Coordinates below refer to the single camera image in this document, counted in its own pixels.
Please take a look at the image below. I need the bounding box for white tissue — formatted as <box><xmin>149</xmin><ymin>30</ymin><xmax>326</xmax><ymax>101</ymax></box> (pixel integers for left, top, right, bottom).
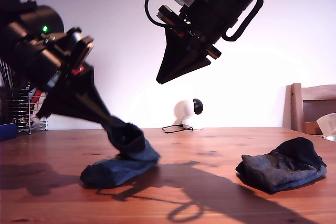
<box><xmin>314</xmin><ymin>113</ymin><xmax>336</xmax><ymax>137</ymax></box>

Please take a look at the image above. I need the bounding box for white round security camera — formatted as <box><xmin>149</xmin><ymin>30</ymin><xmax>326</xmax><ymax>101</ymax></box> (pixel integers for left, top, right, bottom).
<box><xmin>175</xmin><ymin>98</ymin><xmax>204</xmax><ymax>131</ymax></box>

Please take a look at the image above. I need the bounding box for grey sock dark cuff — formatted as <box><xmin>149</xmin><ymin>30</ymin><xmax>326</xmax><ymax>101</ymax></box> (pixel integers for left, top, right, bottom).
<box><xmin>235</xmin><ymin>136</ymin><xmax>328</xmax><ymax>195</ymax></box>
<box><xmin>80</xmin><ymin>115</ymin><xmax>161</xmax><ymax>189</ymax></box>

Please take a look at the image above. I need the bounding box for black security camera cable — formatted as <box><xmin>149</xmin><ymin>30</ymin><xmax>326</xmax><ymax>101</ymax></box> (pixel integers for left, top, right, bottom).
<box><xmin>161</xmin><ymin>124</ymin><xmax>194</xmax><ymax>134</ymax></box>

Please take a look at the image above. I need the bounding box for blue box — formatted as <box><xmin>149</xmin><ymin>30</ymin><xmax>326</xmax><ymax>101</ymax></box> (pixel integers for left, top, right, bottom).
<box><xmin>0</xmin><ymin>123</ymin><xmax>17</xmax><ymax>141</ymax></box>

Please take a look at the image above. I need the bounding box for wooden chair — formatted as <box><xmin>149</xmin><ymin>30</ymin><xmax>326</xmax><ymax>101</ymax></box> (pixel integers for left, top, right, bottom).
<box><xmin>282</xmin><ymin>83</ymin><xmax>336</xmax><ymax>135</ymax></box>

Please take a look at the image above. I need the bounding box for round metal utensil holder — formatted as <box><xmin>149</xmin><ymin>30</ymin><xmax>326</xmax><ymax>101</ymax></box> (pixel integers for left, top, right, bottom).
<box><xmin>3</xmin><ymin>87</ymin><xmax>32</xmax><ymax>132</ymax></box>

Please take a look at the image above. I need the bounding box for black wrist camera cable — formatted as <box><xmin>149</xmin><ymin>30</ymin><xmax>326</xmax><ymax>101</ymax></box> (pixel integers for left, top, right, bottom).
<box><xmin>144</xmin><ymin>0</ymin><xmax>186</xmax><ymax>28</ymax></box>

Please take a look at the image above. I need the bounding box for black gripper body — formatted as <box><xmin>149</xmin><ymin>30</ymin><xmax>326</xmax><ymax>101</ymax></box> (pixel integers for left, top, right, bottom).
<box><xmin>156</xmin><ymin>0</ymin><xmax>257</xmax><ymax>60</ymax></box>
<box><xmin>25</xmin><ymin>41</ymin><xmax>95</xmax><ymax>93</ymax></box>

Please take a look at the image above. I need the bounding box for red package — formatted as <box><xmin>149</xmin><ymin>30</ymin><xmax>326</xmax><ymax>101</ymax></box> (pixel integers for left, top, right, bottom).
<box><xmin>30</xmin><ymin>90</ymin><xmax>47</xmax><ymax>111</ymax></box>

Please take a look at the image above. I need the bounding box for chrome wire rack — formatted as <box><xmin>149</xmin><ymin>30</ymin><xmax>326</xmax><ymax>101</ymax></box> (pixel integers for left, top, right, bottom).
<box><xmin>28</xmin><ymin>87</ymin><xmax>48</xmax><ymax>135</ymax></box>

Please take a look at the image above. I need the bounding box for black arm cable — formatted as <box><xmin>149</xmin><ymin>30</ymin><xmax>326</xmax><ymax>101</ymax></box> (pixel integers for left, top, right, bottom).
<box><xmin>222</xmin><ymin>0</ymin><xmax>265</xmax><ymax>42</ymax></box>

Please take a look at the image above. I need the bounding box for black chopstick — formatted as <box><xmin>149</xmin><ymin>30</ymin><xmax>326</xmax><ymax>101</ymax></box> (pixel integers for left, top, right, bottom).
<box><xmin>0</xmin><ymin>60</ymin><xmax>8</xmax><ymax>90</ymax></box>
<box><xmin>7</xmin><ymin>62</ymin><xmax>15</xmax><ymax>90</ymax></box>

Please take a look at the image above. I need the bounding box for brown cardboard box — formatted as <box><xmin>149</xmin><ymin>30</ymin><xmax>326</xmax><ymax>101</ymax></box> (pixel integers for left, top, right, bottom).
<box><xmin>301</xmin><ymin>121</ymin><xmax>322</xmax><ymax>135</ymax></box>

